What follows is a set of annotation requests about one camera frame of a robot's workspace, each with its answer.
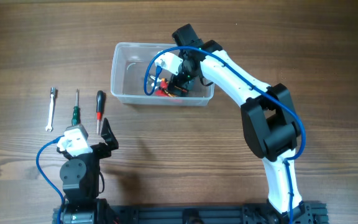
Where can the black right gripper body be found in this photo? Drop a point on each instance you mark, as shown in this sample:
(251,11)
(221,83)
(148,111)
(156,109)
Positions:
(183,79)

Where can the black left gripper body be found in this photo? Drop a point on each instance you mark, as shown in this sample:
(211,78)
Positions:
(100,151)

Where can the red handled pruning snips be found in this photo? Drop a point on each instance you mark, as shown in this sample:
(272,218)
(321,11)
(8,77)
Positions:
(152,83)

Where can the orange black needle nose pliers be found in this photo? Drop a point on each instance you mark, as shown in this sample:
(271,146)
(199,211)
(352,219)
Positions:
(170,88)

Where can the black red handled screwdriver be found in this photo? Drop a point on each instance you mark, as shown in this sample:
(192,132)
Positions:
(100,99)

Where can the clear plastic storage container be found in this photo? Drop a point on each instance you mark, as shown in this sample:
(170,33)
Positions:
(129,65)

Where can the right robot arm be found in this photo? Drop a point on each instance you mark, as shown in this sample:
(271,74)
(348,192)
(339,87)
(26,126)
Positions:
(272,129)

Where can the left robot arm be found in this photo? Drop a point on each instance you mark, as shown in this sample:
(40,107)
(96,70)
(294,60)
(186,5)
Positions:
(81,176)

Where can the silver flex socket wrench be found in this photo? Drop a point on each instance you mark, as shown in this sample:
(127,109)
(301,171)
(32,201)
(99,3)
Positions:
(53,93)

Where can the green handled screwdriver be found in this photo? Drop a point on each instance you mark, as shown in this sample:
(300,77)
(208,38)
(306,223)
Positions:
(76,111)

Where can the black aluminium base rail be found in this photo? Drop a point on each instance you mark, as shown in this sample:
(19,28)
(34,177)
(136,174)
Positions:
(242,214)

